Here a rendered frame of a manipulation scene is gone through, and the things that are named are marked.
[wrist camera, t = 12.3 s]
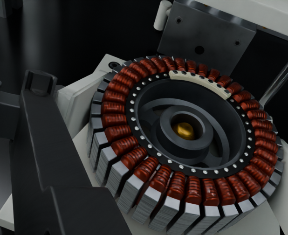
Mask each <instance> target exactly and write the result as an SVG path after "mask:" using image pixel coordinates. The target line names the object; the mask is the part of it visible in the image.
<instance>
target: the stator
mask: <svg viewBox="0 0 288 235"><path fill-rule="evenodd" d="M207 72H208V66H207V65H205V64H202V63H198V65H197V64H196V62H195V61H193V60H189V59H185V60H184V59H183V58H181V57H175V56H172V57H170V56H165V55H160V56H159V57H158V56H155V55H153V56H147V57H146V58H143V57H140V58H136V59H134V61H133V62H132V61H131V60H129V61H126V62H124V63H123V64H122V66H121V65H118V66H116V67H115V68H114V69H113V70H112V72H109V73H108V74H107V75H106V76H105V77H104V78H103V81H101V83H100V85H99V86H98V88H97V91H95V93H94V96H93V100H92V105H91V111H90V117H89V125H88V132H87V140H86V144H87V156H88V158H90V159H89V164H90V167H91V170H92V173H95V172H96V175H95V179H96V181H97V182H98V184H99V186H100V187H104V186H106V187H107V188H108V189H109V190H110V192H111V194H112V196H113V198H114V200H115V199H116V198H118V197H119V200H118V202H117V205H118V207H119V209H120V210H121V211H123V212H124V213H125V214H128V212H129V211H130V209H131V208H133V207H134V206H135V205H137V206H136V208H135V211H134V213H133V215H132V216H131V218H132V219H133V220H135V221H137V222H138V223H140V224H142V225H143V224H144V223H145V221H146V220H147V218H148V217H149V215H150V214H151V215H150V222H149V225H148V228H151V229H153V230H155V231H158V232H162V230H163V229H164V228H165V227H166V226H167V227H166V234H168V235H181V234H182V233H183V232H184V235H200V234H201V235H213V234H215V233H216V232H218V233H219V232H222V231H224V230H226V229H228V228H229V227H231V226H233V225H234V224H236V223H237V222H238V221H240V220H241V219H242V218H244V217H245V216H246V215H248V214H249V213H250V212H252V211H253V210H255V209H256V208H257V207H258V206H260V205H261V204H262V203H264V202H265V201H266V200H267V198H269V197H270V196H271V195H272V194H273V192H274V191H275V190H276V188H275V187H276V186H278V184H279V182H280V180H281V176H280V174H281V173H282V172H283V163H282V162H281V161H282V160H283V150H282V149H279V148H280V147H282V144H281V139H280V137H279V136H276V134H277V133H278V131H277V129H276V127H275V125H274V124H272V123H271V121H272V119H271V118H270V116H269V115H268V113H267V112H265V111H264V108H263V107H262V105H261V104H260V103H259V102H258V101H257V100H255V99H254V96H253V95H252V94H251V93H249V92H248V91H247V90H244V87H242V86H241V85H240V84H239V83H238V82H233V83H231V82H232V80H233V79H231V78H230V77H229V76H227V75H225V74H224V75H222V76H221V77H220V79H218V78H219V76H220V73H221V72H220V71H218V70H217V69H214V68H211V69H210V71H209V72H208V73H207ZM230 83H231V84H230ZM162 109H165V110H164V111H163V112H162V114H161V116H158V115H156V114H155V113H154V112H153V111H156V110H162ZM182 122H185V123H188V124H190V125H191V126H192V128H193V130H194V133H195V135H196V140H185V139H183V138H181V137H179V136H178V135H177V134H176V133H175V132H174V131H173V130H172V128H171V125H172V124H177V123H182ZM140 125H144V126H146V127H147V128H148V129H149V131H150V141H149V140H148V138H147V137H146V135H145V134H144V132H143V130H142V128H141V126H140ZM213 137H214V138H215V140H216V142H217V145H218V148H219V157H215V156H213V155H212V154H211V153H210V152H209V145H210V143H211V142H212V140H213ZM195 166H199V167H201V168H199V167H195Z"/></svg>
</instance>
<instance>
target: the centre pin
mask: <svg viewBox="0 0 288 235"><path fill-rule="evenodd" d="M171 128H172V130H173V131H174V132H175V133H176V134H177V135H178V136H179V137H181V138H183V139H185V140H196V135H195V133H194V130H193V128H192V126H191V125H190V124H188V123H185V122H182V123H177V124H172V125H171Z"/></svg>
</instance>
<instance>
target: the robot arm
mask: <svg viewBox="0 0 288 235"><path fill-rule="evenodd" d="M107 74H108V72H105V71H103V70H99V71H97V72H95V73H93V74H91V75H89V76H87V77H85V78H83V79H80V80H78V81H76V82H74V83H72V84H70V85H68V86H66V87H65V86H62V85H56V83H57V79H58V78H57V77H55V76H54V75H52V74H50V73H47V72H44V71H40V70H35V69H28V70H26V72H25V76H24V80H23V85H22V89H21V94H20V95H15V94H10V93H6V92H3V91H0V138H7V139H10V141H9V156H10V170H11V185H12V199H13V214H14V234H15V235H132V233H131V231H130V229H129V227H128V225H127V223H126V221H125V219H124V217H123V215H122V213H121V211H120V209H119V207H118V205H117V204H116V202H115V200H114V198H113V196H112V194H111V192H110V190H109V189H108V188H107V187H93V186H92V184H91V182H90V180H89V177H88V175H87V173H86V170H85V168H84V166H83V163H82V161H81V159H80V156H79V154H78V152H77V150H76V147H75V145H74V143H73V140H72V139H73V138H74V137H75V136H76V135H77V134H78V133H79V132H80V131H81V130H82V129H83V128H84V127H85V125H86V124H87V123H88V122H89V117H90V111H91V105H92V100H93V96H94V93H95V91H97V88H98V86H99V85H100V83H101V81H103V78H104V77H105V76H106V75H107ZM1 84H2V82H1V81H0V89H1ZM281 144H282V147H280V148H279V149H282V150H283V160H282V161H281V162H282V163H283V172H282V173H281V174H280V176H281V180H280V182H279V184H278V186H276V187H275V188H276V190H275V191H274V192H273V194H272V195H271V196H270V197H269V198H267V202H268V203H269V205H270V207H271V209H272V211H273V213H274V215H275V217H276V219H277V221H278V223H279V225H280V227H281V228H282V231H283V232H284V234H285V235H288V144H287V143H286V142H285V141H284V140H283V139H281Z"/></svg>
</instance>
